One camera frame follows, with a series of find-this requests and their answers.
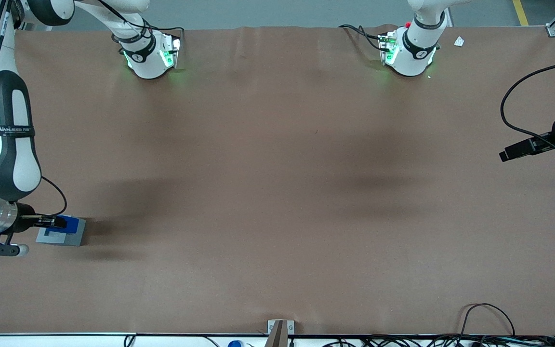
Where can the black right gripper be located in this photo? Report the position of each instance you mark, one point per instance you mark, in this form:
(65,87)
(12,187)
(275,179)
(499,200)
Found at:
(25,212)

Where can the blue plastic part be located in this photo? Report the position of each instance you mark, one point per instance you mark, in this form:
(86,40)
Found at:
(72,224)

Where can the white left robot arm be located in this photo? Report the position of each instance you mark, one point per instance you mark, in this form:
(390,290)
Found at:
(410,62)

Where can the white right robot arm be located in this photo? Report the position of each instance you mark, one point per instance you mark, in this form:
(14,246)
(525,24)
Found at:
(12,159)

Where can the gray square base block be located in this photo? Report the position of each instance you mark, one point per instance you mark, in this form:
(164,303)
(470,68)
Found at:
(79,236)

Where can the white paper scrap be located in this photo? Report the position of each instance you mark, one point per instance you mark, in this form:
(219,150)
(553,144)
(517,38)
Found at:
(459,41)

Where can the blue round cap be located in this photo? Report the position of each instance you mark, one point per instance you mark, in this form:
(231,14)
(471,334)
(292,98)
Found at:
(235,344)

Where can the brown table cover sheet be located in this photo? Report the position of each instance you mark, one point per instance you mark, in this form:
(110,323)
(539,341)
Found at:
(277,193)

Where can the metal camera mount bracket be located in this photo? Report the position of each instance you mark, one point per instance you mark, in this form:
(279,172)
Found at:
(277,332)

